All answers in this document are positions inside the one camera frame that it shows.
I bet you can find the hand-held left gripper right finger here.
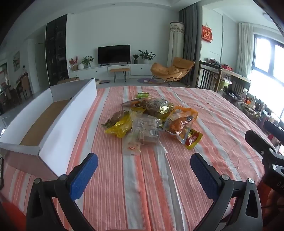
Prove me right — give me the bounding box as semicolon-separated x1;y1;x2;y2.
190;153;263;231

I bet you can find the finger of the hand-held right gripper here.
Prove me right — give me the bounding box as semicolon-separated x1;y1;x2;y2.
245;129;278;159
264;119;284;135

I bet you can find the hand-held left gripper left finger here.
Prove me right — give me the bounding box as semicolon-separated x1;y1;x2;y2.
26;153;99;231

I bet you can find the red yellow snack packet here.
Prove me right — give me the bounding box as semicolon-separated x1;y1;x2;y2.
183;129;203;150

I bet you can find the white cardboard box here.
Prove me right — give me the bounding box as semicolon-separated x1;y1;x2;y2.
0;78;97;181

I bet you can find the small clear red-label packet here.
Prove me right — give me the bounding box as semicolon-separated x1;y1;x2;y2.
124;133;142;156

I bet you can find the orange clear snack packet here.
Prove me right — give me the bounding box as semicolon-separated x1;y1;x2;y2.
163;105;198;145

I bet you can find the brown packet with green trim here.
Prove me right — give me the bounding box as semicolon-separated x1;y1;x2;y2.
101;110;129;129

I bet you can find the clear biscuit packet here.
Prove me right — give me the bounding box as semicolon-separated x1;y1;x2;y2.
127;111;163;146

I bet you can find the brown orange snack packet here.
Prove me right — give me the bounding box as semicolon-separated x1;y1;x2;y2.
121;99;147;109

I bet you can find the gold clear snack bag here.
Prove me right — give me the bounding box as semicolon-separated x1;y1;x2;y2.
133;98;174;121

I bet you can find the pile of assorted household clutter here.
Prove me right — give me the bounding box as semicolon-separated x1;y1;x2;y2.
222;87;284;138

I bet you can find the orange grey striped tablecloth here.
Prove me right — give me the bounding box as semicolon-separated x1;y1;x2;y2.
0;85;278;231

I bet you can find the green plastic stool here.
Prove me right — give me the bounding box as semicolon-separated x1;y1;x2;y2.
219;78;232;91

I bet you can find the window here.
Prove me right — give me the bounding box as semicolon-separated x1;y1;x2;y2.
253;33;284;80

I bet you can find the dark wooden rack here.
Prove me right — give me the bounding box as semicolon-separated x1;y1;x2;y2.
196;60;251;94

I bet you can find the white curtain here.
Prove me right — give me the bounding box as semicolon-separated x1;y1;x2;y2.
238;22;255;78

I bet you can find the person's red clothing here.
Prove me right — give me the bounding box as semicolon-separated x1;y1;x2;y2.
0;195;27;231

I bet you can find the wooden dining chair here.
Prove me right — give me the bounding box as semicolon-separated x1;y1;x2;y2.
15;74;32;100

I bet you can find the wooden bench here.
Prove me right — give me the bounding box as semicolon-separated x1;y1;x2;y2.
110;68;130;83

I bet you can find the orange lounge chair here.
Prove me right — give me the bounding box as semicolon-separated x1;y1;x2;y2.
150;57;195;87

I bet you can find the red flower vase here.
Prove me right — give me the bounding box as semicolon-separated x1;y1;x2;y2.
69;56;79;71

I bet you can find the flowering green plant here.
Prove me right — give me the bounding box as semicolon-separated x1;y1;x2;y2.
81;55;94;68

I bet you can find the white television cabinet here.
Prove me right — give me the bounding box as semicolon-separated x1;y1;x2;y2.
69;63;160;78

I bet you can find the black television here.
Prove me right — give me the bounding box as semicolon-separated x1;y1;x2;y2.
98;45;131;66

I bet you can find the grey curtain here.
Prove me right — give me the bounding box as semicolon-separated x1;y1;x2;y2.
179;3;203;87

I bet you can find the covered standing air conditioner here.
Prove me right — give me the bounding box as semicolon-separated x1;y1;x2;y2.
167;21;184;67

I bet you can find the large potted plant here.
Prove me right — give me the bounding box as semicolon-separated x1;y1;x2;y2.
139;50;156;65

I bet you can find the red wall hanging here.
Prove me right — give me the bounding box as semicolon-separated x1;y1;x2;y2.
201;23;213;42

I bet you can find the dark wall cabinet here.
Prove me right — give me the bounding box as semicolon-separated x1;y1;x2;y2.
45;14;68;86

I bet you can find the framed wall picture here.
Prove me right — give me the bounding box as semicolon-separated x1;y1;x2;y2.
13;51;21;72

